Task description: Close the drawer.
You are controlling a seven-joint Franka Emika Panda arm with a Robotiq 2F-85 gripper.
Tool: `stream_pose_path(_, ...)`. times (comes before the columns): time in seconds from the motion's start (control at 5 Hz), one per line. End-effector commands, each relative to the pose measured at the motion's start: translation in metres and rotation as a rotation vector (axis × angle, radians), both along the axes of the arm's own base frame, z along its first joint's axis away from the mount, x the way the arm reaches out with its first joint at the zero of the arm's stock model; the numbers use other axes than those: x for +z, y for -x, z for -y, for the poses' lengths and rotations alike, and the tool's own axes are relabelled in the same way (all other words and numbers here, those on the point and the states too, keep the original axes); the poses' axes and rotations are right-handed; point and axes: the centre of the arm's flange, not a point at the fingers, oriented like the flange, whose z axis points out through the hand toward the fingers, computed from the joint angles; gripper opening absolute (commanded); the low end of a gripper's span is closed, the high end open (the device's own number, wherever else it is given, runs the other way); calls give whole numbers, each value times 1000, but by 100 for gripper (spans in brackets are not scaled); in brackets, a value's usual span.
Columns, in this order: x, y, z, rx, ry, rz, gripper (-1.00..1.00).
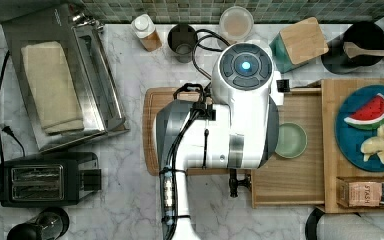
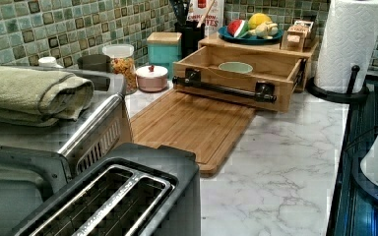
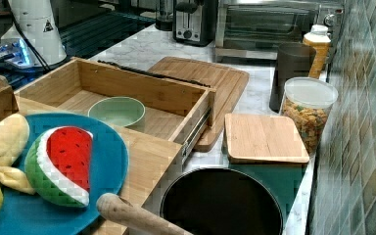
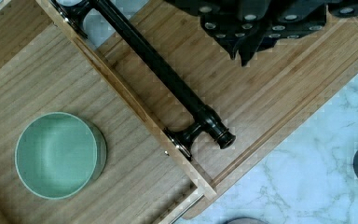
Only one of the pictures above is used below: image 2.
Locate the wooden drawer with black handle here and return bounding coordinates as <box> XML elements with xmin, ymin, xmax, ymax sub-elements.
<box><xmin>173</xmin><ymin>46</ymin><xmax>305</xmax><ymax>112</ymax></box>

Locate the bamboo cutting board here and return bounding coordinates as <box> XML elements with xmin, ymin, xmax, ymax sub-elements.
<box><xmin>131</xmin><ymin>90</ymin><xmax>255</xmax><ymax>176</ymax></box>

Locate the light green bowl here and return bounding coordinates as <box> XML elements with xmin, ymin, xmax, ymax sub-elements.
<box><xmin>219</xmin><ymin>62</ymin><xmax>253</xmax><ymax>74</ymax></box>

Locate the teal canister with wooden lid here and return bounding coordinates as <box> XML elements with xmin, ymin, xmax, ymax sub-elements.
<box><xmin>147</xmin><ymin>31</ymin><xmax>182</xmax><ymax>79</ymax></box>

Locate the black utensil holder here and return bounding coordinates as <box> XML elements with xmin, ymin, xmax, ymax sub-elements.
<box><xmin>174</xmin><ymin>21</ymin><xmax>205</xmax><ymax>57</ymax></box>

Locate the clear jar with snacks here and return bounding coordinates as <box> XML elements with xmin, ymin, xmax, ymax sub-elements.
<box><xmin>102</xmin><ymin>44</ymin><xmax>138</xmax><ymax>94</ymax></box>

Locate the black two-slot toaster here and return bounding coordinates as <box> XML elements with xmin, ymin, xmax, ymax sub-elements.
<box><xmin>8</xmin><ymin>144</ymin><xmax>201</xmax><ymax>236</ymax></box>

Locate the wooden spoon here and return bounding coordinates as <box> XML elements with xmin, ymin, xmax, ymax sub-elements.
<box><xmin>197</xmin><ymin>0</ymin><xmax>216</xmax><ymax>29</ymax></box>

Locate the blue plate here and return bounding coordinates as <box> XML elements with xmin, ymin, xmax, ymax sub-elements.
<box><xmin>218</xmin><ymin>27</ymin><xmax>284</xmax><ymax>45</ymax></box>

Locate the toy watermelon slice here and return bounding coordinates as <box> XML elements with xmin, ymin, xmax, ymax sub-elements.
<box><xmin>227</xmin><ymin>20</ymin><xmax>249</xmax><ymax>38</ymax></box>

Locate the white red food box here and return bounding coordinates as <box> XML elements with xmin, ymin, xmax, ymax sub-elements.
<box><xmin>187</xmin><ymin>0</ymin><xmax>224</xmax><ymax>36</ymax></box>

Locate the toy peeled banana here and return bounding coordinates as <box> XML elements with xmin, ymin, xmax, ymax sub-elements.
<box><xmin>248</xmin><ymin>22</ymin><xmax>279</xmax><ymax>39</ymax></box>

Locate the toy lemon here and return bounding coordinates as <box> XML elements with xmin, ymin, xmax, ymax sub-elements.
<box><xmin>248</xmin><ymin>13</ymin><xmax>272</xmax><ymax>30</ymax></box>

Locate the tea bag box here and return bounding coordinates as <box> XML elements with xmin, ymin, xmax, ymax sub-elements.
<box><xmin>281</xmin><ymin>20</ymin><xmax>316</xmax><ymax>52</ymax></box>

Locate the spice bottle with white cap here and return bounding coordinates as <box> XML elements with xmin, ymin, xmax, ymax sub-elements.
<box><xmin>38</xmin><ymin>56</ymin><xmax>61</xmax><ymax>68</ymax></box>

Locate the black paper towel holder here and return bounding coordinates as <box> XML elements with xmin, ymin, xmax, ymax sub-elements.
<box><xmin>306</xmin><ymin>65</ymin><xmax>369</xmax><ymax>104</ymax></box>

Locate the stainless steel toaster oven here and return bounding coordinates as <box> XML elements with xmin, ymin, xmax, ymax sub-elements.
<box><xmin>0</xmin><ymin>66</ymin><xmax>132</xmax><ymax>236</ymax></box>

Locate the folded beige towel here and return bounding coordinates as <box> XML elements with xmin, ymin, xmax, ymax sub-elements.
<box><xmin>0</xmin><ymin>66</ymin><xmax>95</xmax><ymax>127</ymax></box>

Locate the paper towel roll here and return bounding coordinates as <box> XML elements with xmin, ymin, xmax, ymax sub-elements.
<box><xmin>314</xmin><ymin>0</ymin><xmax>378</xmax><ymax>93</ymax></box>

